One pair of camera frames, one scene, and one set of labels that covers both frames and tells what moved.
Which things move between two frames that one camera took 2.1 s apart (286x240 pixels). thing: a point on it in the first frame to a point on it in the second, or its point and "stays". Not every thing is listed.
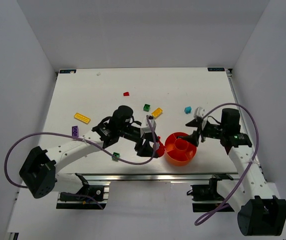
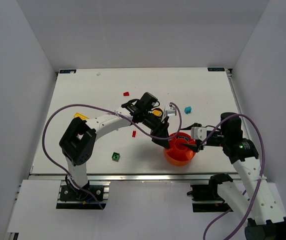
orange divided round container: (178, 151) stays
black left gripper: (144, 141) to (161, 130)
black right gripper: (200, 130) to (200, 145)
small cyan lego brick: (187, 110) stays
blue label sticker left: (67, 71) stays
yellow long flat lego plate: (84, 119) stays
